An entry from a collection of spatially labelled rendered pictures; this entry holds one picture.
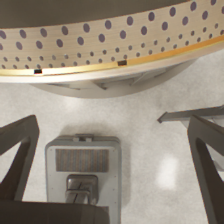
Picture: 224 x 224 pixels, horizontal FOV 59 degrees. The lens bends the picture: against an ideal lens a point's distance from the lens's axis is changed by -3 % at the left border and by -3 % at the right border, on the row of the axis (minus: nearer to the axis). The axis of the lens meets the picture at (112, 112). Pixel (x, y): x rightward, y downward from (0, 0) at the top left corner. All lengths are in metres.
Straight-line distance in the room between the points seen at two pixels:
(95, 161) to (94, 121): 0.35
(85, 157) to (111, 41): 1.09
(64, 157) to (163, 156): 0.77
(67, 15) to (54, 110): 1.34
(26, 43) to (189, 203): 1.73
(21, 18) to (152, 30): 0.22
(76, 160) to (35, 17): 1.14
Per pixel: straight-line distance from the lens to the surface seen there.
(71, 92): 1.59
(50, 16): 0.36
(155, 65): 0.42
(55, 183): 1.50
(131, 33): 0.38
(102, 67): 0.40
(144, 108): 1.59
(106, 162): 1.38
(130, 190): 1.74
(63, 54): 0.40
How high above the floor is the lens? 1.57
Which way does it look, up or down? 86 degrees down
